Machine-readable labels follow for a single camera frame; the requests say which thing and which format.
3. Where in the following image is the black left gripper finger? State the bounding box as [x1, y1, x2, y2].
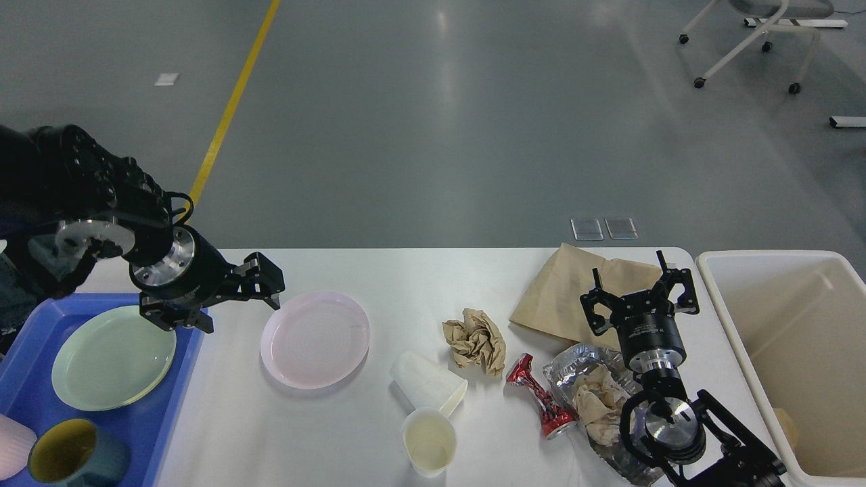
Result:
[220, 252, 286, 310]
[139, 297, 214, 335]

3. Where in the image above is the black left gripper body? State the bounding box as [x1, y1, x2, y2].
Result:
[130, 225, 234, 308]

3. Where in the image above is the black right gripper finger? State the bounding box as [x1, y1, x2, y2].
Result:
[580, 268, 633, 337]
[643, 250, 701, 317]

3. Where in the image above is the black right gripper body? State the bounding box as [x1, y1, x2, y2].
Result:
[616, 312, 687, 372]

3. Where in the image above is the pink plate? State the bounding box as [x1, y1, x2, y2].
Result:
[260, 291, 371, 390]

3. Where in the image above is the pink mug dark inside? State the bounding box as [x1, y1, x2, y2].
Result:
[1, 414, 37, 481]

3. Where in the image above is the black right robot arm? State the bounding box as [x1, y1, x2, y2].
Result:
[580, 252, 788, 486]

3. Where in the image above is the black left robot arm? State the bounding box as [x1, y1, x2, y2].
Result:
[2, 124, 285, 333]

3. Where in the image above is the flat brown paper bag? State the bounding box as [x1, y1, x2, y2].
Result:
[509, 243, 662, 351]

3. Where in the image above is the silver foil bag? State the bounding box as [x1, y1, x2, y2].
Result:
[543, 344, 662, 486]

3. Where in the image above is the light green plate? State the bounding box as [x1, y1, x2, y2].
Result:
[51, 306, 177, 412]

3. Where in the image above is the crumpled tissue in bag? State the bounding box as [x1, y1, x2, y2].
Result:
[572, 365, 632, 447]

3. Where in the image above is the clear floor plate left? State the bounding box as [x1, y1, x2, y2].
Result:
[571, 218, 604, 241]

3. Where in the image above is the clear floor plate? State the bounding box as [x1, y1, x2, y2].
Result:
[604, 218, 639, 240]
[571, 218, 604, 241]

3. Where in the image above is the clear floor plate right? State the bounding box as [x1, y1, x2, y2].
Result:
[604, 218, 639, 240]

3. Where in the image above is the crushed red can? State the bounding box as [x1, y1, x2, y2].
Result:
[506, 352, 576, 440]

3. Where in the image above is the blue plastic tray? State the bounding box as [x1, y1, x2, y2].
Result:
[1, 294, 203, 486]

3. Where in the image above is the cream plastic bin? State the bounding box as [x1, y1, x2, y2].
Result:
[696, 250, 865, 486]

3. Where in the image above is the crumpled brown paper ball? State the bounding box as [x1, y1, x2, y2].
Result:
[442, 308, 507, 377]

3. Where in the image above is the person in jeans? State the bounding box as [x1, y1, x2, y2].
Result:
[1, 235, 57, 358]

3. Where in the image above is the teal mug yellow inside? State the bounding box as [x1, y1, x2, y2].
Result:
[27, 418, 132, 486]

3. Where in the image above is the white paper cup lying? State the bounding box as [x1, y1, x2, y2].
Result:
[390, 351, 468, 418]

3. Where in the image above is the white paper cup upright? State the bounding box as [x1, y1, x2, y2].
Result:
[400, 407, 457, 478]

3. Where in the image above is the white bar on floor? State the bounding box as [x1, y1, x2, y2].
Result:
[829, 115, 866, 129]

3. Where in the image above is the white office chair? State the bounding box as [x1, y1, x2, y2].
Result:
[692, 1, 835, 95]

